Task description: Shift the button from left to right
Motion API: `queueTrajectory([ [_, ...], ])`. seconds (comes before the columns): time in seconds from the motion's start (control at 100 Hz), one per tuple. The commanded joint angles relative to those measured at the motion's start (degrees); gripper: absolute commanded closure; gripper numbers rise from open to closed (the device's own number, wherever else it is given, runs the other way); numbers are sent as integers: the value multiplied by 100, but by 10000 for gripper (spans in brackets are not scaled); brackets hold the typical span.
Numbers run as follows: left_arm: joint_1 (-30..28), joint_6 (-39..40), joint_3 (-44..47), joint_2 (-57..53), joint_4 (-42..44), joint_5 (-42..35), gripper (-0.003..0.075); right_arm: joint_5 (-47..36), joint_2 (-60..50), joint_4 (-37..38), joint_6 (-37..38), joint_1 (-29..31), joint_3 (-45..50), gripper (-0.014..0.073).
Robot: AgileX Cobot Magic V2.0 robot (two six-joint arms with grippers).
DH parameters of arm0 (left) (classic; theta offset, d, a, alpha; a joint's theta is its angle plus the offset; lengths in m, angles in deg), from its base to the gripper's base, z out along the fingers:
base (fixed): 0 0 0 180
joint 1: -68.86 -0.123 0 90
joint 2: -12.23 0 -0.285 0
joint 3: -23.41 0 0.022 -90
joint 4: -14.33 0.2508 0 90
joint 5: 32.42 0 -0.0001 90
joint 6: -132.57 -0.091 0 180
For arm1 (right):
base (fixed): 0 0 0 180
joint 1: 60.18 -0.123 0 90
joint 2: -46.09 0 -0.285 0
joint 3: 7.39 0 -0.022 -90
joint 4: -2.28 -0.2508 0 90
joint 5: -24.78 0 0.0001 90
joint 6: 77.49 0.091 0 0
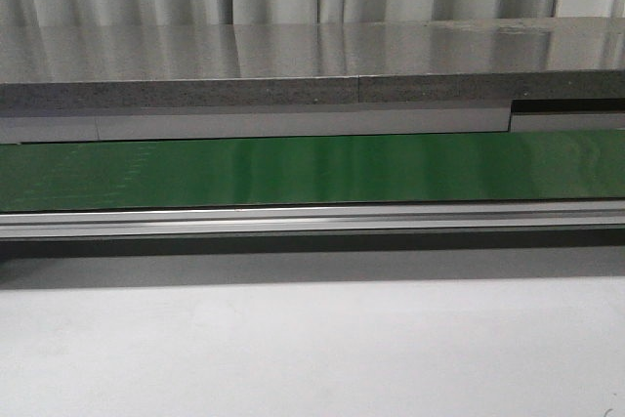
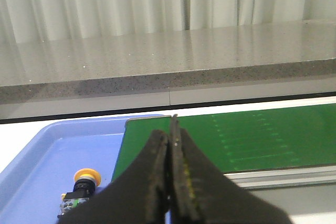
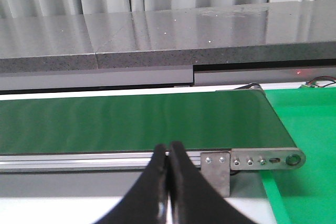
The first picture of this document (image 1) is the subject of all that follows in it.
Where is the green conveyor belt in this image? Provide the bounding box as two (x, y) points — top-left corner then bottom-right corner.
(1, 130), (624, 213)

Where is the grey stone counter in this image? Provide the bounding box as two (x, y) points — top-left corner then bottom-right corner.
(0, 16), (625, 144)

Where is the aluminium conveyor side rail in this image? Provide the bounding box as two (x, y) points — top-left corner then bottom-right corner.
(1, 199), (624, 240)

